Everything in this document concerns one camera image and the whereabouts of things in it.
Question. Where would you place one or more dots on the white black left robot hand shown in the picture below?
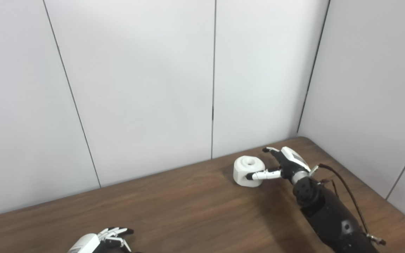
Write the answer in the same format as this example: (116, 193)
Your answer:
(88, 242)

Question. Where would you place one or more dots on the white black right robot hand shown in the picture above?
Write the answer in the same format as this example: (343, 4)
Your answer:
(292, 163)

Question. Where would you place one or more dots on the round white plastic piece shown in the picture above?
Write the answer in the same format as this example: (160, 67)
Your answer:
(241, 174)

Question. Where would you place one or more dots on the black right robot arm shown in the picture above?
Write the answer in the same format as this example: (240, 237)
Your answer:
(329, 214)

